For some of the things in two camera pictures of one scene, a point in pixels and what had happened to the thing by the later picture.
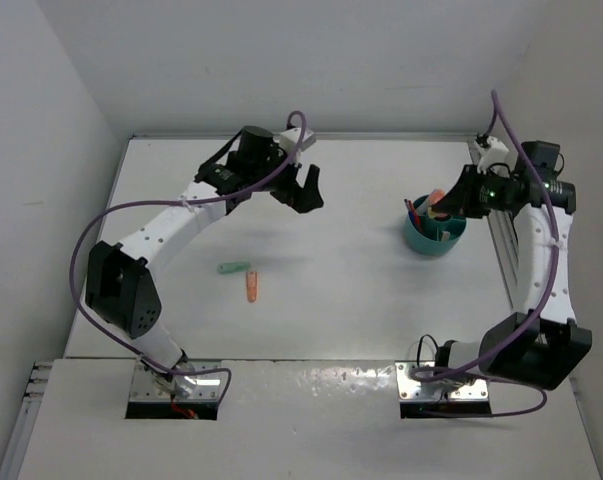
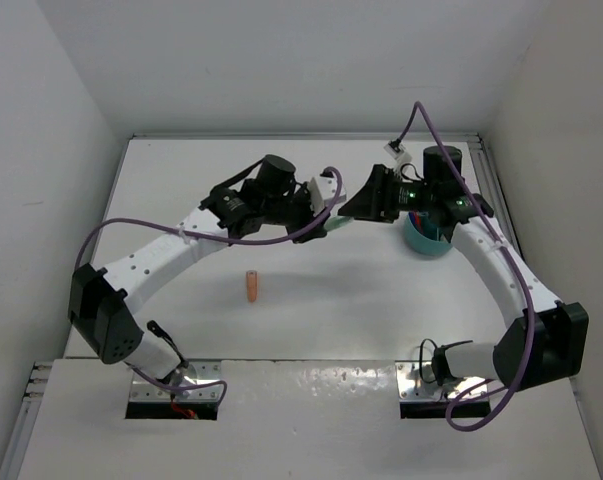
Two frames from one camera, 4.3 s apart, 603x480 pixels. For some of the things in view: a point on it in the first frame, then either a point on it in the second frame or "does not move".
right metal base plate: x=458 y=389 does not move
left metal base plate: x=207 y=387 does not move
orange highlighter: x=252 y=286 does not move
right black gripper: x=460 y=197 to x=374 y=201
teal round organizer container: x=439 y=234 does not move
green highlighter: x=233 y=267 to x=337 y=221
